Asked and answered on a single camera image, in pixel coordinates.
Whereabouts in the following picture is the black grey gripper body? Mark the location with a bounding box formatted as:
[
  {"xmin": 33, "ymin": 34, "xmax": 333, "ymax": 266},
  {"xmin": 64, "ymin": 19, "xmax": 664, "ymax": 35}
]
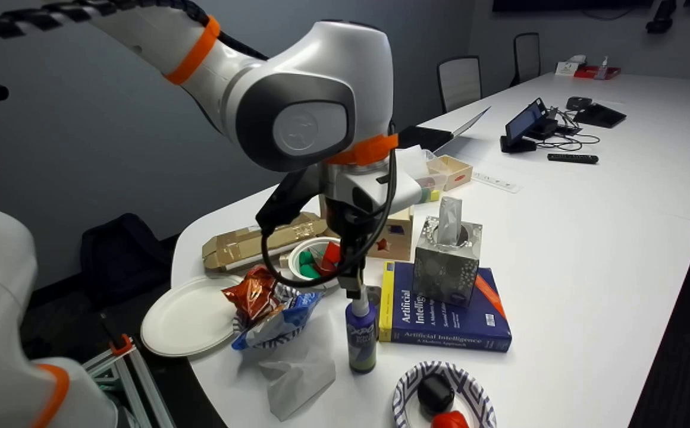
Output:
[{"xmin": 321, "ymin": 161, "xmax": 409, "ymax": 262}]

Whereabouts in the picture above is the blue purple bottle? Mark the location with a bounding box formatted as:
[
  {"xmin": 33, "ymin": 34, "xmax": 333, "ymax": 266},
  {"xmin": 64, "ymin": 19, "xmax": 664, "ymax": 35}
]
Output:
[{"xmin": 346, "ymin": 299, "xmax": 377, "ymax": 373}]

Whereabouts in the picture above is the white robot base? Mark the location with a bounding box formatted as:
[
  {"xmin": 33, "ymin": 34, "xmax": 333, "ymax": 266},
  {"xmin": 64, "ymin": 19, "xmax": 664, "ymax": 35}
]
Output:
[{"xmin": 0, "ymin": 211, "xmax": 122, "ymax": 428}]

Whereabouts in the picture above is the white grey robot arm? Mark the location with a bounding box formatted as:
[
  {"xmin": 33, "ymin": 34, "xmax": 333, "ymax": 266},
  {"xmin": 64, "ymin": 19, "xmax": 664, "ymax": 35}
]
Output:
[{"xmin": 0, "ymin": 0, "xmax": 398, "ymax": 258}]

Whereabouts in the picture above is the white bowl with items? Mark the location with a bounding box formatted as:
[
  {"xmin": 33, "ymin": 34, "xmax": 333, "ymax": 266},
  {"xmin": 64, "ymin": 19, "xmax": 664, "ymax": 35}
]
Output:
[{"xmin": 286, "ymin": 237, "xmax": 341, "ymax": 287}]

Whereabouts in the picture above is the small wooden box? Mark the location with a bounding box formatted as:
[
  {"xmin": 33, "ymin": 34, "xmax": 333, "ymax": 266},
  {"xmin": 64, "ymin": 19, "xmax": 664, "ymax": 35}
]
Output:
[{"xmin": 428, "ymin": 154, "xmax": 471, "ymax": 190}]

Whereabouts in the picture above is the open laptop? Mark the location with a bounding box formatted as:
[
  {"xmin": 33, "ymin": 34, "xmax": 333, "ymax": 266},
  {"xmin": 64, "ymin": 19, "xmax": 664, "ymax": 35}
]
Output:
[{"xmin": 401, "ymin": 109, "xmax": 489, "ymax": 149}]

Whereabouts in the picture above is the grey tissue box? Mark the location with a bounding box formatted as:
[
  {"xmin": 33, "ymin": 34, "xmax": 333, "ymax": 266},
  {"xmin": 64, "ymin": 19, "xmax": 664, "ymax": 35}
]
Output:
[{"xmin": 414, "ymin": 197, "xmax": 484, "ymax": 304}]

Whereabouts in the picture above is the blue white snack bag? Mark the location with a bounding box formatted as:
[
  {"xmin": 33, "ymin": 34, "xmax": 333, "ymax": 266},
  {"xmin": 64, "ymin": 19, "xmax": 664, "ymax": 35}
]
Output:
[{"xmin": 231, "ymin": 286, "xmax": 321, "ymax": 352}]

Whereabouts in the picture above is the cardboard box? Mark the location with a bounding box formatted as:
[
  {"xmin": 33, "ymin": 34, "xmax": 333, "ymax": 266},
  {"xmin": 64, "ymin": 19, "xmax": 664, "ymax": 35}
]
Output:
[{"xmin": 203, "ymin": 211, "xmax": 328, "ymax": 272}]

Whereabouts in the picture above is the red chip bag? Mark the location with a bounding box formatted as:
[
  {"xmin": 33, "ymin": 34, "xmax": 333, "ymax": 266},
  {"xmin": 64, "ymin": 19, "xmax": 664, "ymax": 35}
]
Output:
[{"xmin": 225, "ymin": 266, "xmax": 279, "ymax": 324}]

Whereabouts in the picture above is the office chair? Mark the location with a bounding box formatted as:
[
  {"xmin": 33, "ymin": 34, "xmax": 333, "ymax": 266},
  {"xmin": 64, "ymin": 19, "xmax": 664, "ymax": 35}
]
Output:
[
  {"xmin": 439, "ymin": 55, "xmax": 484, "ymax": 109},
  {"xmin": 514, "ymin": 31, "xmax": 541, "ymax": 82}
]

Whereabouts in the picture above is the blue hardcover book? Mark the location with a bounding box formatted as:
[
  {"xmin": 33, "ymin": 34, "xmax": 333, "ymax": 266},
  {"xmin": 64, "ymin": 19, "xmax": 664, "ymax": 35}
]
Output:
[{"xmin": 377, "ymin": 262, "xmax": 512, "ymax": 352}]

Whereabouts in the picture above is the clear plastic bag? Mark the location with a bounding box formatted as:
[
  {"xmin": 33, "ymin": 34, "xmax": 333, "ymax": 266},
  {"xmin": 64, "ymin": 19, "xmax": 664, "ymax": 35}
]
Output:
[{"xmin": 242, "ymin": 329, "xmax": 335, "ymax": 420}]

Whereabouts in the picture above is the phone on stand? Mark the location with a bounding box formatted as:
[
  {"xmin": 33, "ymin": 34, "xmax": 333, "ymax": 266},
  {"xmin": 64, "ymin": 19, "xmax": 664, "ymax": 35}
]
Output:
[{"xmin": 501, "ymin": 98, "xmax": 556, "ymax": 154}]

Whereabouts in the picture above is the white paper plate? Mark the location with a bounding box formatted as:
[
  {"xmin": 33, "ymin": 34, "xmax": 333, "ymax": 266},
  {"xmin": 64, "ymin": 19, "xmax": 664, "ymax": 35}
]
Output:
[{"xmin": 140, "ymin": 277, "xmax": 238, "ymax": 356}]

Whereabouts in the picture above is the black remote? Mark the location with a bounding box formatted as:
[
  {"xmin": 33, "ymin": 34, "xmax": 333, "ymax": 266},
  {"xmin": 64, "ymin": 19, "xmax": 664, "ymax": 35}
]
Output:
[{"xmin": 548, "ymin": 152, "xmax": 601, "ymax": 164}]

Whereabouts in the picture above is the black object in bowl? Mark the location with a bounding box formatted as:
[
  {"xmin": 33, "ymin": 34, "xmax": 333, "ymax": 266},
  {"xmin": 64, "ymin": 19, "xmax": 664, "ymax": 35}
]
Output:
[{"xmin": 416, "ymin": 373, "xmax": 455, "ymax": 417}]

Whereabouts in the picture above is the black backpack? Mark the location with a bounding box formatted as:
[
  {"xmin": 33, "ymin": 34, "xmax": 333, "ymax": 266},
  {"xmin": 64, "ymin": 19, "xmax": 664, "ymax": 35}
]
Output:
[{"xmin": 81, "ymin": 215, "xmax": 169, "ymax": 308}]

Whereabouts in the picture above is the red round object in bowl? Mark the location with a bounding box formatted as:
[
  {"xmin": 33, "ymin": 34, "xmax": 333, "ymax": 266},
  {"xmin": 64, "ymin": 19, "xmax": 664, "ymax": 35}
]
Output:
[{"xmin": 430, "ymin": 412, "xmax": 468, "ymax": 428}]

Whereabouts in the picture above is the black pouch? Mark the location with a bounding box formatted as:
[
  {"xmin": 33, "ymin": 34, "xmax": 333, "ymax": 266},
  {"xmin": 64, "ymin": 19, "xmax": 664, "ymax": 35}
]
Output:
[{"xmin": 573, "ymin": 102, "xmax": 623, "ymax": 129}]

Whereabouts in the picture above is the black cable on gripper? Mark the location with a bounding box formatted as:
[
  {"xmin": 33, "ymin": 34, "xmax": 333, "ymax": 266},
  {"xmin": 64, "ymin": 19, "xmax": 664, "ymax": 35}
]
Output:
[{"xmin": 254, "ymin": 149, "xmax": 401, "ymax": 293}]

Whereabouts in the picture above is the aluminium frame stand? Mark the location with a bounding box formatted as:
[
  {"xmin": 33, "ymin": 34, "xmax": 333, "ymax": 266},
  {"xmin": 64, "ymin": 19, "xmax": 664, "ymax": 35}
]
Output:
[{"xmin": 83, "ymin": 334, "xmax": 177, "ymax": 428}]

